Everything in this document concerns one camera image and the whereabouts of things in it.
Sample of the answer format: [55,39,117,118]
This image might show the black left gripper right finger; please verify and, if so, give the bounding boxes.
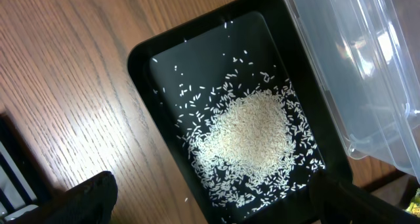
[308,170,419,224]

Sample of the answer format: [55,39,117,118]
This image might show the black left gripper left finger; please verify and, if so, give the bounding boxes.
[12,171,118,224]

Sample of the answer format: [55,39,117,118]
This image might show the white rice pile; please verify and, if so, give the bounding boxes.
[178,53,326,213]

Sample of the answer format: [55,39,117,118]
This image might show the yellow green snack wrapper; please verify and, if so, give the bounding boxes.
[406,189,420,217]

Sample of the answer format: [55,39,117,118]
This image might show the black waste tray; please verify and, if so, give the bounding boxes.
[127,0,353,223]

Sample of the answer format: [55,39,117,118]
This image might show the clear plastic bin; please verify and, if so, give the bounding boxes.
[284,0,419,176]

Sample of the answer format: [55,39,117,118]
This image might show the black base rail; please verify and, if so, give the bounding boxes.
[1,112,52,223]

